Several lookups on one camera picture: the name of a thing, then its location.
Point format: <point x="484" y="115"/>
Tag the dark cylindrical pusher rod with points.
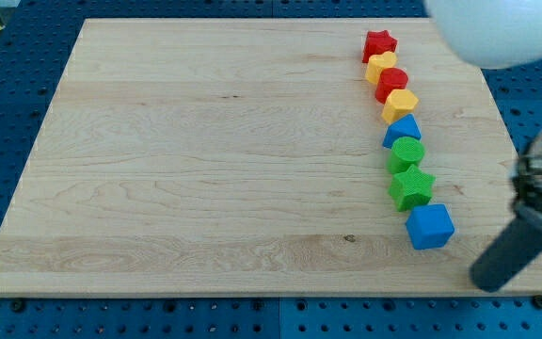
<point x="510" y="252"/>

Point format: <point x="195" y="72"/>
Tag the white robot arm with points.
<point x="499" y="34"/>

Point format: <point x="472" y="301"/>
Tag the green star block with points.
<point x="410" y="188"/>

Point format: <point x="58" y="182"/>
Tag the red star block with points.
<point x="377" y="43"/>

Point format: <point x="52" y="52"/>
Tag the blue cube block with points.
<point x="429" y="226"/>

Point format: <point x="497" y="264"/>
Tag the green cylinder block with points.
<point x="405" y="151"/>

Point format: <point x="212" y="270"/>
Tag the blue triangle block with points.
<point x="404" y="127"/>

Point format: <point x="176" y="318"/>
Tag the yellow hexagon block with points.
<point x="399" y="103"/>

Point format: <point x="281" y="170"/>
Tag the red cylinder block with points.
<point x="389" y="80"/>

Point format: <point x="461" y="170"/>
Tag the yellow heart block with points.
<point x="377" y="64"/>

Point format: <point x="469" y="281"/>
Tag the wooden board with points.
<point x="243" y="158"/>

